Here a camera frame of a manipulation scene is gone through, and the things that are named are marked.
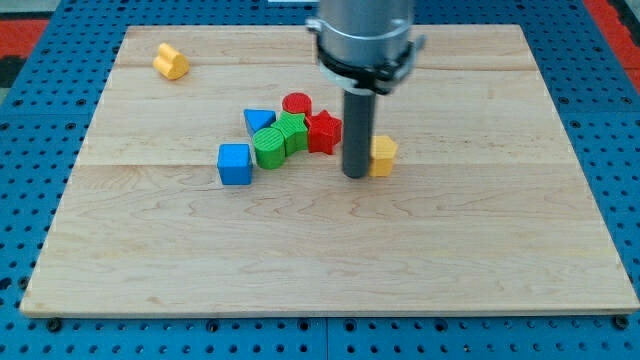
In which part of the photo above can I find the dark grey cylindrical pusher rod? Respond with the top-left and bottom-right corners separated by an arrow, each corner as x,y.
342,91 -> 376,179

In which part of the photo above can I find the yellow hexagon block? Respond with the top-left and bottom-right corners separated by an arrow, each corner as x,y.
368,135 -> 398,177

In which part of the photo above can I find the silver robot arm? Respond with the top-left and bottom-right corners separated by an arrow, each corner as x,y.
305,0 -> 426,179

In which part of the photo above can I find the red star block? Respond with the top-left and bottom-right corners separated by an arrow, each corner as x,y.
305,110 -> 342,155

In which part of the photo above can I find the red cylinder block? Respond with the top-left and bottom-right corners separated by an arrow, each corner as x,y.
282,92 -> 312,116

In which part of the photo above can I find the green star block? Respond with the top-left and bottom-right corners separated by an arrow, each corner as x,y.
272,111 -> 308,156

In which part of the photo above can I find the green cylinder block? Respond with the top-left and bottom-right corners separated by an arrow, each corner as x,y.
253,127 -> 286,170

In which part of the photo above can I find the blue triangle block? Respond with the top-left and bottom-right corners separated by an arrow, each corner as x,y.
243,109 -> 276,136

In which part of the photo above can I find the blue cube block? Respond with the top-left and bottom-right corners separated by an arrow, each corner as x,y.
217,143 -> 253,185

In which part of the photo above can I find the light wooden board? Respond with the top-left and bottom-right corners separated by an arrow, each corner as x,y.
20,25 -> 639,318

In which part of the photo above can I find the yellow heart block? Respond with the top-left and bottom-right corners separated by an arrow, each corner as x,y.
152,43 -> 190,80

